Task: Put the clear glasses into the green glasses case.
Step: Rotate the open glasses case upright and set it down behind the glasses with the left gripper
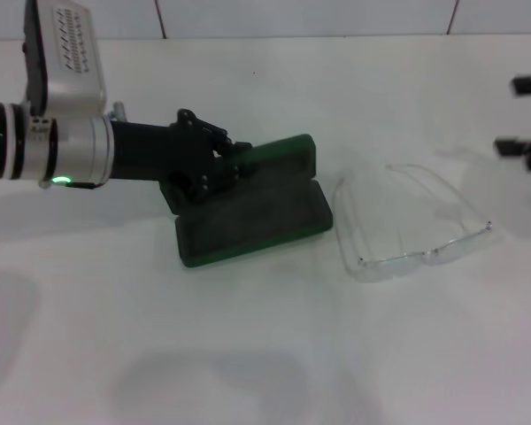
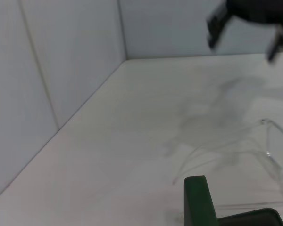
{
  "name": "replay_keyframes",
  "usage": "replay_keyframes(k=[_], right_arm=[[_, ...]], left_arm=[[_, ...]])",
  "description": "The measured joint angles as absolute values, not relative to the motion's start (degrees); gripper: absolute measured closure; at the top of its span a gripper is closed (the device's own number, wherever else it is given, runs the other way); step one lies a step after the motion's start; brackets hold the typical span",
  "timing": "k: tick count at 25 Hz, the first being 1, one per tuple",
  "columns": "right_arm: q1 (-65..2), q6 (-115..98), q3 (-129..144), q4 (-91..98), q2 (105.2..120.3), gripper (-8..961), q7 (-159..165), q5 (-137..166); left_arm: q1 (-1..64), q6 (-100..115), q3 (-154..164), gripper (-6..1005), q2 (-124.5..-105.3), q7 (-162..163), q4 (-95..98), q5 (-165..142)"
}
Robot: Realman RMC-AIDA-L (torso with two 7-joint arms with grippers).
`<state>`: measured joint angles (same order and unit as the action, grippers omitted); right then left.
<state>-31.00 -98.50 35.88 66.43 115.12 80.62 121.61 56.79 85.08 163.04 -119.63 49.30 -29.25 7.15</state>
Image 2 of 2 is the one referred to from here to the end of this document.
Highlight dark green glasses case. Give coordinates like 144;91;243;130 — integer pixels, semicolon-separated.
183;175;283;226

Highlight clear plastic glasses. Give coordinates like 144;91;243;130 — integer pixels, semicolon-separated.
171;118;283;210

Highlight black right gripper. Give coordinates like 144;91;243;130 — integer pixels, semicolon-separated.
206;0;283;63

